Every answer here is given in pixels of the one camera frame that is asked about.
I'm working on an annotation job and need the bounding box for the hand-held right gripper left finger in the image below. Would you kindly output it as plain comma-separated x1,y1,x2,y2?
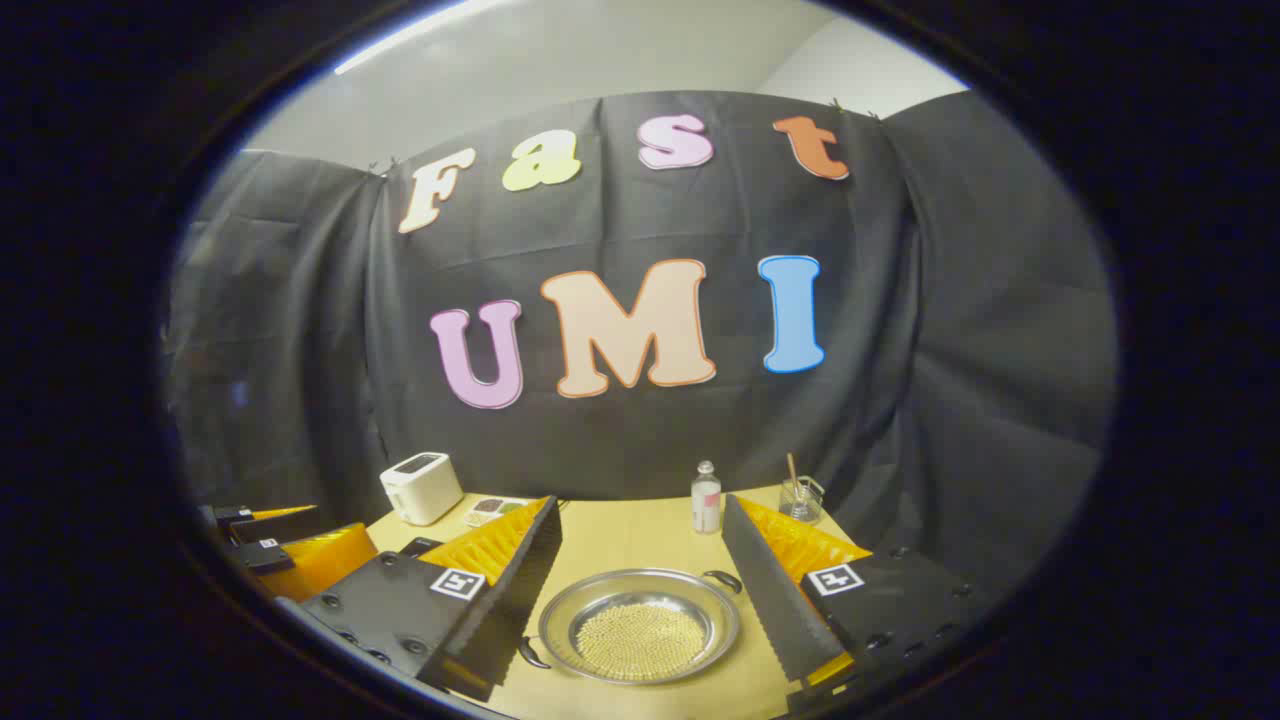
275,495,564,703

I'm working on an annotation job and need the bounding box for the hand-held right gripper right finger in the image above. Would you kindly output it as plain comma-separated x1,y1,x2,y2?
720,493,991,716

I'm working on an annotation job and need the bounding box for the stainless steel pot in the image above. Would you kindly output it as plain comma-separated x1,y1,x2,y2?
517,568,744,687

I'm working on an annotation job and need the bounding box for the white divided bean dish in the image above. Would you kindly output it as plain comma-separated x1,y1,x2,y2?
463,496,531,528

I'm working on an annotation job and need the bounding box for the small glass jar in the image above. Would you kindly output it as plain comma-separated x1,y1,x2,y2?
779,476,826,525

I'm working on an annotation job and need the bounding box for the clear bottle with pink label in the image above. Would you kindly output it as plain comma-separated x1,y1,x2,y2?
691,460,723,535

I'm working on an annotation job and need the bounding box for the white toaster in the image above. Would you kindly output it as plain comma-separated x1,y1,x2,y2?
380,452,465,527

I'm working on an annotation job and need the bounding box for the pile of yellow soybeans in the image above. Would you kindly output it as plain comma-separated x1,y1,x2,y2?
575,600,708,679

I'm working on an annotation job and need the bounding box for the black backdrop cloth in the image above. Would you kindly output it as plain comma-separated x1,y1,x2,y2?
165,90,1119,601

